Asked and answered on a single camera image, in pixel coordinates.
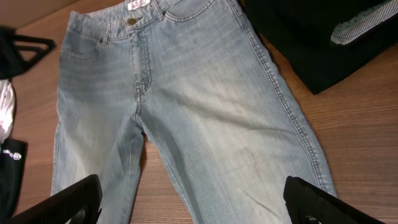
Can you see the folded black garment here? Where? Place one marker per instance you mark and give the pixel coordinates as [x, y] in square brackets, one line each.
[325, 41]

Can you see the black garment with logo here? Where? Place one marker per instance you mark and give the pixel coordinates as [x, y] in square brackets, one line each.
[12, 168]

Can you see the white garment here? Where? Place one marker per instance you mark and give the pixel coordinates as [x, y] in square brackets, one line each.
[7, 109]

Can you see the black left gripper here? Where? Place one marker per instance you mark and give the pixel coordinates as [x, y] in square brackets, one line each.
[12, 47]

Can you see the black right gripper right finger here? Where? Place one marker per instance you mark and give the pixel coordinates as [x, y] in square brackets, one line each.
[307, 204]

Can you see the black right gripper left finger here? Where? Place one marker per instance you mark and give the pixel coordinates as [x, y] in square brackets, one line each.
[78, 203]

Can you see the light blue denim jeans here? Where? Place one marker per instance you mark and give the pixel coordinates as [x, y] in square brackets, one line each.
[193, 77]

